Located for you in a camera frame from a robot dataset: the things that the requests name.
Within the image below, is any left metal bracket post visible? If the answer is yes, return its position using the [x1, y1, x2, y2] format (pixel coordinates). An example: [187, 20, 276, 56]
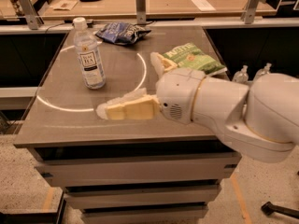
[18, 0, 43, 30]

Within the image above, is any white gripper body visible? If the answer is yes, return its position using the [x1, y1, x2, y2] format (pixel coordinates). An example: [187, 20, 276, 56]
[156, 68, 206, 124]

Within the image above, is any small paper packet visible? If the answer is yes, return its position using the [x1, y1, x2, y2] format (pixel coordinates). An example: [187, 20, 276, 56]
[50, 0, 77, 10]

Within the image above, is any grey drawer cabinet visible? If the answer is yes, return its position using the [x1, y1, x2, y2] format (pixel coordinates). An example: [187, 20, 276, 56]
[15, 25, 241, 224]

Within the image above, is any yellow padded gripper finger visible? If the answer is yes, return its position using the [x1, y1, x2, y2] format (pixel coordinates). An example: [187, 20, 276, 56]
[150, 52, 178, 77]
[96, 88, 161, 120]

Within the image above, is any black cable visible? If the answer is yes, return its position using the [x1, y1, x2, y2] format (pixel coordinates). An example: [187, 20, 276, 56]
[43, 21, 74, 35]

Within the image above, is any clear sanitizer bottle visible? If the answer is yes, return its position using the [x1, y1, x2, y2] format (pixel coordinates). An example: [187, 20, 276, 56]
[233, 65, 249, 84]
[253, 63, 272, 80]

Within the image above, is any dark blue chip bag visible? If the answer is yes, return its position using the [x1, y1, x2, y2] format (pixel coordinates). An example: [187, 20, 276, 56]
[95, 22, 151, 46]

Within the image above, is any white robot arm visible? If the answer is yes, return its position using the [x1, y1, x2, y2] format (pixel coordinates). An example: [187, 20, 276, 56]
[96, 57, 299, 162]

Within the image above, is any green rice chip bag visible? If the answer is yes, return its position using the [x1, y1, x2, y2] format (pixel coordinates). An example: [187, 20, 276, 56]
[163, 43, 227, 76]

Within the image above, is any left clear sanitizer bottle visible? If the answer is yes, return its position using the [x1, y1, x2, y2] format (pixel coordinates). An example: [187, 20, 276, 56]
[233, 65, 249, 84]

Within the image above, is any clear Teas' Tea plastic bottle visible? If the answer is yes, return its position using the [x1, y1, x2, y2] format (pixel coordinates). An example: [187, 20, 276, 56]
[73, 17, 106, 90]

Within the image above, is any right clear sanitizer bottle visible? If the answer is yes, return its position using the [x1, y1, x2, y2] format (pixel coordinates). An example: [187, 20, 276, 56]
[253, 63, 272, 80]

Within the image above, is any black chair base leg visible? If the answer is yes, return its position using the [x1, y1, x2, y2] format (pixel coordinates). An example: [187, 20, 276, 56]
[261, 202, 299, 219]

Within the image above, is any white paper card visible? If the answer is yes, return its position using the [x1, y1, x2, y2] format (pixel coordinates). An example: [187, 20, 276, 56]
[192, 0, 216, 11]

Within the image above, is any middle metal bracket post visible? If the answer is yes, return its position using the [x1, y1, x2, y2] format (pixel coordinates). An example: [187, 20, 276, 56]
[135, 0, 147, 25]

